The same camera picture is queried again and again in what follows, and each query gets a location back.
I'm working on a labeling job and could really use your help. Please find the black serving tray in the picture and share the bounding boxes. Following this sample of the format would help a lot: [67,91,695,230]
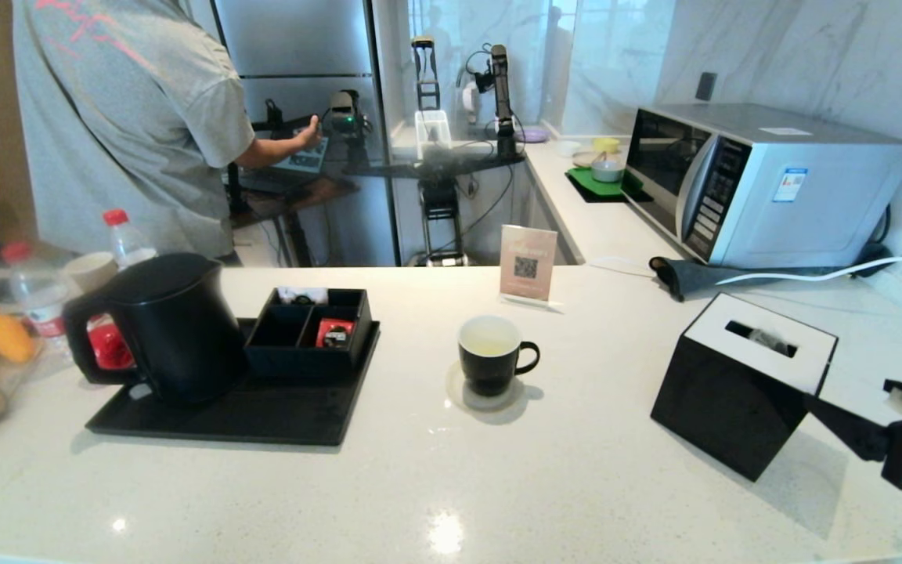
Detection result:
[85,317,381,447]

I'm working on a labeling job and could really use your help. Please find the white power cable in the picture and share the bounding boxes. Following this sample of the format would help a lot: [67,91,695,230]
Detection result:
[716,244,902,286]

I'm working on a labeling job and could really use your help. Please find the black compartment organizer box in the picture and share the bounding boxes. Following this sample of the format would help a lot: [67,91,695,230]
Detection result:
[244,287,374,382]

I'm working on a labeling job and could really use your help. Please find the QR code sign stand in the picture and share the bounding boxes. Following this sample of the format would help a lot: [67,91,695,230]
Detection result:
[498,225,559,308]

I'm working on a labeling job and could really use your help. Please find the orange fruit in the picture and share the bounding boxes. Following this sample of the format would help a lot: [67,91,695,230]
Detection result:
[0,313,33,363]

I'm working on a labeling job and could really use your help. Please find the silver microwave oven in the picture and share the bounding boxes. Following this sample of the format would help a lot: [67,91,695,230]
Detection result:
[622,103,902,269]

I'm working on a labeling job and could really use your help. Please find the person in grey t-shirt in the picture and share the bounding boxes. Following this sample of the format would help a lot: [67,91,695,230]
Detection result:
[13,0,325,259]

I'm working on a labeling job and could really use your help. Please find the red round disc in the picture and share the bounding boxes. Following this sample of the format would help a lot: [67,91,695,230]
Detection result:
[87,313,135,371]

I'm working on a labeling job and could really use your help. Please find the black electric kettle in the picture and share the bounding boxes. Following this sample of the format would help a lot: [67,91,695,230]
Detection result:
[62,252,248,404]

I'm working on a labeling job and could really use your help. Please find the clear water bottle red cap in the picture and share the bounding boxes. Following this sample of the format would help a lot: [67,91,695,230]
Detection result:
[103,209,157,271]
[0,242,70,338]

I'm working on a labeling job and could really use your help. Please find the round translucent coaster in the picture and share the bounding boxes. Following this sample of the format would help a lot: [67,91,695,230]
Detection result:
[446,362,527,414]

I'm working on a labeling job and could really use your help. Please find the silver refrigerator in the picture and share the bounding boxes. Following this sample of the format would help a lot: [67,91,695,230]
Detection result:
[212,0,401,267]

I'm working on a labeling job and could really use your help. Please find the green mat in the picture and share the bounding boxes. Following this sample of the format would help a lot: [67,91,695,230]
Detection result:
[565,166,644,204]

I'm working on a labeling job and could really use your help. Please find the black upright stand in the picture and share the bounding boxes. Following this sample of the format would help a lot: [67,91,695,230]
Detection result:
[410,37,442,112]

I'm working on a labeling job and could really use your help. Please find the camera on tripod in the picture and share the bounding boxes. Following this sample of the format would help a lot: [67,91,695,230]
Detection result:
[321,90,372,169]

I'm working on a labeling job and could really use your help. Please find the red sachet packet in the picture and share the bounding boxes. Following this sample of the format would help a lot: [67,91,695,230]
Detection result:
[316,318,353,349]

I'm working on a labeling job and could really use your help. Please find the black tissue box white top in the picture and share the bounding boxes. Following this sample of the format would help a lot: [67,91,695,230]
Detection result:
[650,292,838,482]

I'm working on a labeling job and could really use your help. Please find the white wire rack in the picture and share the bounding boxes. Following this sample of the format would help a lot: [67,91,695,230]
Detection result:
[414,110,453,161]

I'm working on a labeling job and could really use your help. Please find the black mug white inside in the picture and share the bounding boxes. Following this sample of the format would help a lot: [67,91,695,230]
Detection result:
[457,314,540,397]

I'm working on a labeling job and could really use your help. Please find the beige paper cup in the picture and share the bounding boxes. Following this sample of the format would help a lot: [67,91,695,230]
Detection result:
[64,251,120,293]

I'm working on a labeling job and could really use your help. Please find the black power cable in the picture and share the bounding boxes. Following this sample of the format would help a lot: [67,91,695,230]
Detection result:
[850,205,902,275]

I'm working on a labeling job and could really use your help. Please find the dark foil packet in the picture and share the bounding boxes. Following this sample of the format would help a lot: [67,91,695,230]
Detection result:
[749,327,794,353]

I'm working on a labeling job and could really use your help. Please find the brown wooden desk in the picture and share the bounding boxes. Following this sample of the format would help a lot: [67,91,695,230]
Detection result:
[232,176,359,267]

